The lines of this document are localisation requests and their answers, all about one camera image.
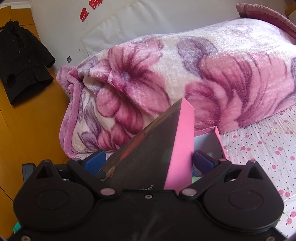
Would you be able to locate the dark pink-edged box lid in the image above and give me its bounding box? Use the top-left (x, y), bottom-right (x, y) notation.
top-left (99, 98), bottom-right (196, 192)

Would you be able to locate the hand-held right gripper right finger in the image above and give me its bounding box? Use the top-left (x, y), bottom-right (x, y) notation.
top-left (179, 149), bottom-right (265, 199)

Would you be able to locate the pink floral blanket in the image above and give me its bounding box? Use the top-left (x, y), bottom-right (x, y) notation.
top-left (56, 3), bottom-right (296, 160)

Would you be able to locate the white pillow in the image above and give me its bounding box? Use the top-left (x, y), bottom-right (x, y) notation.
top-left (81, 0), bottom-right (242, 56)

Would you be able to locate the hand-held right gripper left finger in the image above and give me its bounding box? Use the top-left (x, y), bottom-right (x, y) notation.
top-left (32, 149), bottom-right (117, 198)

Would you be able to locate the pink cardboard box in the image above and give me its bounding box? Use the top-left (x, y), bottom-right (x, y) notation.
top-left (191, 126), bottom-right (230, 186)

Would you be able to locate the red wall decal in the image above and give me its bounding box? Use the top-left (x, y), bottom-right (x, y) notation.
top-left (89, 0), bottom-right (104, 10)
top-left (79, 7), bottom-right (90, 22)

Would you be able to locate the black jacket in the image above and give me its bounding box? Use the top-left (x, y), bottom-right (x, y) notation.
top-left (0, 20), bottom-right (56, 106)

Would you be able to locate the white wood-trimmed bed board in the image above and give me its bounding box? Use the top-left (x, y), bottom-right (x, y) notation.
top-left (285, 0), bottom-right (296, 16)

